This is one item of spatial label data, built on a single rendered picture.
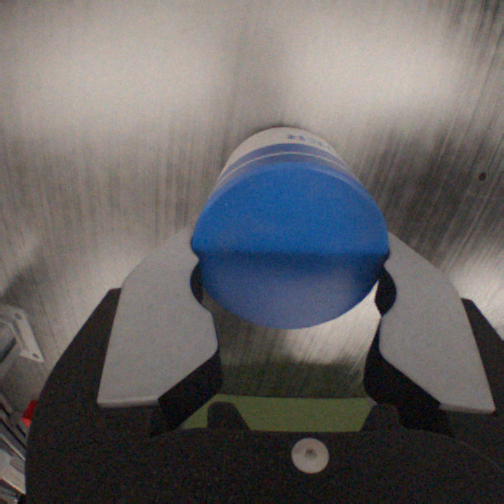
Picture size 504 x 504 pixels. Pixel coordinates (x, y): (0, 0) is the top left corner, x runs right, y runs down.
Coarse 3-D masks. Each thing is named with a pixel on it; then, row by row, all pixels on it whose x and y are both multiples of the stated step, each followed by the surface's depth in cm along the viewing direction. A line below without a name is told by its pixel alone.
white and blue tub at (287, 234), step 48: (288, 144) 11; (240, 192) 9; (288, 192) 9; (336, 192) 9; (192, 240) 10; (240, 240) 10; (288, 240) 10; (336, 240) 10; (384, 240) 10; (240, 288) 11; (288, 288) 11; (336, 288) 11
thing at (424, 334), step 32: (416, 256) 10; (384, 288) 9; (416, 288) 8; (448, 288) 8; (384, 320) 7; (416, 320) 7; (448, 320) 7; (384, 352) 6; (416, 352) 6; (448, 352) 6; (384, 384) 6; (416, 384) 6; (448, 384) 6; (480, 384) 5; (416, 416) 6
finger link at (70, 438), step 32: (96, 320) 7; (64, 352) 6; (96, 352) 6; (64, 384) 6; (96, 384) 6; (32, 416) 5; (64, 416) 5; (96, 416) 5; (128, 416) 5; (160, 416) 6; (32, 448) 4; (64, 448) 4; (96, 448) 5; (32, 480) 4; (64, 480) 4
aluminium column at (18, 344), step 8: (0, 320) 27; (8, 320) 27; (0, 328) 26; (8, 328) 26; (0, 336) 25; (8, 336) 26; (16, 336) 28; (0, 344) 25; (8, 344) 28; (16, 344) 28; (0, 352) 25; (8, 352) 27; (16, 352) 28; (0, 360) 26; (8, 360) 27; (0, 368) 25; (8, 368) 27; (0, 376) 25
